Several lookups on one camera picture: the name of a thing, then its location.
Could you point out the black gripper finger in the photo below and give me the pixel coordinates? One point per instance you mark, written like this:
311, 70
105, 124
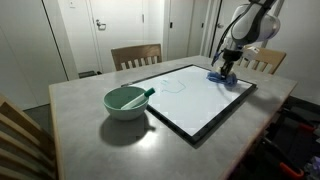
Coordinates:
230, 71
223, 70

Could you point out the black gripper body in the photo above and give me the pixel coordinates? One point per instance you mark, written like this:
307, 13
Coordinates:
231, 56

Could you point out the blue towel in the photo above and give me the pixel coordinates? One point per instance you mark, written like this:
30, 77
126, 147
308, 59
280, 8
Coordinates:
230, 80

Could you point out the green bowl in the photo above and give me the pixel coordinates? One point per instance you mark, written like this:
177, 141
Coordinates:
116, 103

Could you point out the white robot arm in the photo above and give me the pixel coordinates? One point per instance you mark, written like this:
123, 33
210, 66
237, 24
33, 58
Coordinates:
250, 23

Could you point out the black framed white board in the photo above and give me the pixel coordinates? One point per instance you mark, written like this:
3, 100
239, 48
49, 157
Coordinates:
189, 103

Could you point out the round door knob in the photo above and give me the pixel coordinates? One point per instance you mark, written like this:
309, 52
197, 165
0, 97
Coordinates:
220, 26

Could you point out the wooden chair light back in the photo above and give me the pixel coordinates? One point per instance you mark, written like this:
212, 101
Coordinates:
267, 61

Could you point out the green white marker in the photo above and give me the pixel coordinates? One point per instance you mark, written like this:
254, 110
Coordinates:
138, 99

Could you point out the orange black clamp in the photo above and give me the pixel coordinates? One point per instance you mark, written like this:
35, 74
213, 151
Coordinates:
285, 164
304, 123

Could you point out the wooden chair near door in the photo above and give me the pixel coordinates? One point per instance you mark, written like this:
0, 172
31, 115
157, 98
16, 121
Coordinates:
136, 55

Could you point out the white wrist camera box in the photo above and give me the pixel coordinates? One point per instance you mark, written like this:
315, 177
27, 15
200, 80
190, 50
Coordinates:
250, 53

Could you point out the silver door handle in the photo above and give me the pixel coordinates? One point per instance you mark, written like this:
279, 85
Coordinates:
101, 26

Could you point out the white light switch plate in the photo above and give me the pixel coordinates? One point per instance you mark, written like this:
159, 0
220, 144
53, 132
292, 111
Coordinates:
72, 3

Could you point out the wooden chair near camera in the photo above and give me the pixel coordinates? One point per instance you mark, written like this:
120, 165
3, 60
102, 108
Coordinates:
27, 151

